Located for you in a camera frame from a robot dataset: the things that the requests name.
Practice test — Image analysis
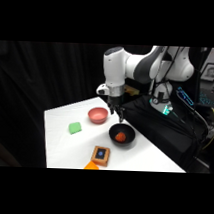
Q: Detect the green foam block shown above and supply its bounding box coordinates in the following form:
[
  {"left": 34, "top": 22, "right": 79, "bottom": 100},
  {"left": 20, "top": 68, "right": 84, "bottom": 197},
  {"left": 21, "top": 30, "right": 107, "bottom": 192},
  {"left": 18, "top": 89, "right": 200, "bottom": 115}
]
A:
[{"left": 67, "top": 121, "right": 83, "bottom": 136}]

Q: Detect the blue-lit device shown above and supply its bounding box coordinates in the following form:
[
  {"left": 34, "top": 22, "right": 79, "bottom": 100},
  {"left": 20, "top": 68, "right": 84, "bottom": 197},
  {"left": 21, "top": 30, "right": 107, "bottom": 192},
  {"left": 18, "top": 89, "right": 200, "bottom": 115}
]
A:
[{"left": 175, "top": 85, "right": 196, "bottom": 108}]

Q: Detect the black cloth-covered robot stand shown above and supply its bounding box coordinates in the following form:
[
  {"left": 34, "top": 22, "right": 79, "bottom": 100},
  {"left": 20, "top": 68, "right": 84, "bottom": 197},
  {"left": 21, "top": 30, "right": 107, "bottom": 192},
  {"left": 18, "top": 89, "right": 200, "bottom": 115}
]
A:
[{"left": 118, "top": 93, "right": 211, "bottom": 175}]

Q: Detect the black bowl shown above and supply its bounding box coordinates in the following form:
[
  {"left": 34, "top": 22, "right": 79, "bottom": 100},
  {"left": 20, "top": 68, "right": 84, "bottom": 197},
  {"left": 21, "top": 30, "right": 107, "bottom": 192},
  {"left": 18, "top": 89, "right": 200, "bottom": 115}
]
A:
[{"left": 108, "top": 122, "right": 136, "bottom": 147}]

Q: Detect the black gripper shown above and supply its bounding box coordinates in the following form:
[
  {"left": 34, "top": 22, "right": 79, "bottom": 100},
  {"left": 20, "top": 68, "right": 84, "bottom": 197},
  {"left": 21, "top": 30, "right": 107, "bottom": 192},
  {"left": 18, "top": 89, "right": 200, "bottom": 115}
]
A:
[{"left": 105, "top": 94, "right": 126, "bottom": 124}]

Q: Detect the wooden block with blue dot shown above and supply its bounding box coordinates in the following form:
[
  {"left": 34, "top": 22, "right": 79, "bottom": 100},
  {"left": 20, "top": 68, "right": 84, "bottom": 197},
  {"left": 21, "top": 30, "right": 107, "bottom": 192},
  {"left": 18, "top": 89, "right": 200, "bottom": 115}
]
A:
[{"left": 90, "top": 144, "right": 112, "bottom": 168}]

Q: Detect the pink bowl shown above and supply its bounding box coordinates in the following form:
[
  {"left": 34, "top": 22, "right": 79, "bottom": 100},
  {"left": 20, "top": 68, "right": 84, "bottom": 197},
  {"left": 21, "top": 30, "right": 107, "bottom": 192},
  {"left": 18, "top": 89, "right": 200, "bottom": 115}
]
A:
[{"left": 86, "top": 106, "right": 110, "bottom": 125}]

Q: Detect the black curtain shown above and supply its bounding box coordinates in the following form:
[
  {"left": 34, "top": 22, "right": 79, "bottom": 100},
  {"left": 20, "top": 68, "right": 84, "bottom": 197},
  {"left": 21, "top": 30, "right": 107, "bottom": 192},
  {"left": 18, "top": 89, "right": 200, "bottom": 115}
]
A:
[{"left": 0, "top": 40, "right": 158, "bottom": 173}]

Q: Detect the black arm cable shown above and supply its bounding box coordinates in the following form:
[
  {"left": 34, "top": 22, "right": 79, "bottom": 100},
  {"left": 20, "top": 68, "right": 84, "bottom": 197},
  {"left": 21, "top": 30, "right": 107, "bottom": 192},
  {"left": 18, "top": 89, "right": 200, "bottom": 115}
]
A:
[{"left": 148, "top": 45, "right": 180, "bottom": 98}]

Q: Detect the small green light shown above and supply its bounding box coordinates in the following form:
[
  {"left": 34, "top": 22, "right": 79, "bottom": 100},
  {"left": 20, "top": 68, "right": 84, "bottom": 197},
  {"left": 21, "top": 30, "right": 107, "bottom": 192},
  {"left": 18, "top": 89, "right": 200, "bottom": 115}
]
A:
[{"left": 161, "top": 103, "right": 174, "bottom": 117}]

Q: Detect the tan wrist camera mount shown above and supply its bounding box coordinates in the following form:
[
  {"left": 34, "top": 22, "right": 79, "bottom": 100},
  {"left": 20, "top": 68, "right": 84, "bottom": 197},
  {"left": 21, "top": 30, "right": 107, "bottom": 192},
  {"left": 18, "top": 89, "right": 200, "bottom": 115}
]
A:
[{"left": 124, "top": 85, "right": 141, "bottom": 97}]

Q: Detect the red textured ball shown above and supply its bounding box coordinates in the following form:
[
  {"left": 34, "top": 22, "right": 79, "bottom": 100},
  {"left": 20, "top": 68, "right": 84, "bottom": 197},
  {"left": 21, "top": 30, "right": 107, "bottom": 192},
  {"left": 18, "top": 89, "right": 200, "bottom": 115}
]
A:
[{"left": 114, "top": 130, "right": 128, "bottom": 144}]

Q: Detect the orange block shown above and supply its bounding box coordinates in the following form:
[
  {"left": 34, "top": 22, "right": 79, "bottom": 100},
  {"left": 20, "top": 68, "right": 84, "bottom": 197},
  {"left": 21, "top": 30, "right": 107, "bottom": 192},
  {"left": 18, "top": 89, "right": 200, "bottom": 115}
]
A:
[{"left": 83, "top": 160, "right": 101, "bottom": 171}]

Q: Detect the framed portrait picture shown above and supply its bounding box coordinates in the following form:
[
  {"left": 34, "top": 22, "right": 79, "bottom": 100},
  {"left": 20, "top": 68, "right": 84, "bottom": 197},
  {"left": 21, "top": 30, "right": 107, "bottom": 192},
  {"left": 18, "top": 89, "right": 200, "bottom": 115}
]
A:
[{"left": 199, "top": 61, "right": 214, "bottom": 83}]

